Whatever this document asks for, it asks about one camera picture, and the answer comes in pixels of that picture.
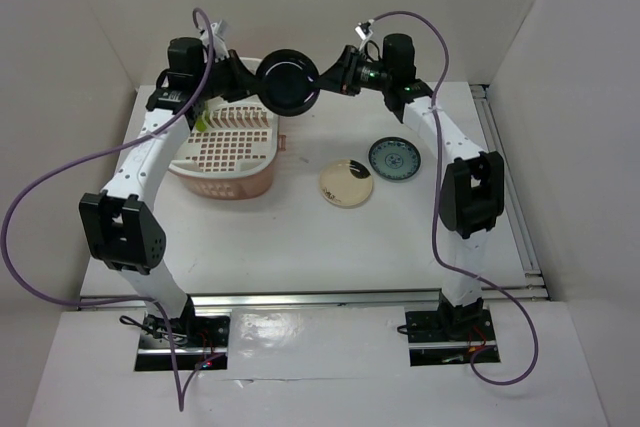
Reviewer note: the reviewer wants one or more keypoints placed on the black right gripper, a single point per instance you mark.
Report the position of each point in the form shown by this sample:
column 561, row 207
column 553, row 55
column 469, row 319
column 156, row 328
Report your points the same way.
column 340, row 77

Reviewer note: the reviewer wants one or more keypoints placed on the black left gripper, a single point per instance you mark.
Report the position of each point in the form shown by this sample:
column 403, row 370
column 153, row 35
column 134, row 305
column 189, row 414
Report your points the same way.
column 240, row 75

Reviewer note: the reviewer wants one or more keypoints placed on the green plate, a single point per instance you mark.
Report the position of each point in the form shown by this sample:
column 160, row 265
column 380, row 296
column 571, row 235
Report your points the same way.
column 201, row 125

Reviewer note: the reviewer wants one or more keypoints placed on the blue floral plate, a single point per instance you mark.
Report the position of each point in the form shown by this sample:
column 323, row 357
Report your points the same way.
column 394, row 159

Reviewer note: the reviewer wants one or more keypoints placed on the cream plate with black motif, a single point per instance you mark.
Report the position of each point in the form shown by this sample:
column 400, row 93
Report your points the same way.
column 346, row 183

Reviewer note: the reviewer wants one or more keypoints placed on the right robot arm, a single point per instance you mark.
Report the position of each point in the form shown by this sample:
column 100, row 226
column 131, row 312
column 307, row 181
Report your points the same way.
column 470, row 188

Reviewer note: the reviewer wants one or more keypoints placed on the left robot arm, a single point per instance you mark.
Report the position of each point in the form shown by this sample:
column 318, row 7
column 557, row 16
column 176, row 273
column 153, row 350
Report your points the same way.
column 119, row 223

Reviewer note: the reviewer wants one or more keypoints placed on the white pink dish rack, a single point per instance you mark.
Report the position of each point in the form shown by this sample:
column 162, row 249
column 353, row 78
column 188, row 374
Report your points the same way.
column 235, row 158

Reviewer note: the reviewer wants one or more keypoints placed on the aluminium side rail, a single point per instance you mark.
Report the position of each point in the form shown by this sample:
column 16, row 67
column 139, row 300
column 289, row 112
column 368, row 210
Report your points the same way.
column 513, row 210

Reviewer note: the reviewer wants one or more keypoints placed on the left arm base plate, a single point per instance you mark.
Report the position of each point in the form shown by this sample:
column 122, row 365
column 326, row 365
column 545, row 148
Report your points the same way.
column 206, row 348

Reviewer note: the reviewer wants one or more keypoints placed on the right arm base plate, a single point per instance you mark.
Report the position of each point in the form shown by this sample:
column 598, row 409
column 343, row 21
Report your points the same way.
column 432, row 343

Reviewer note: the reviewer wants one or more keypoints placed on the aluminium front rail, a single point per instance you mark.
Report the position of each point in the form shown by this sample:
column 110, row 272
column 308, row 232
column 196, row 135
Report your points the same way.
column 343, row 298

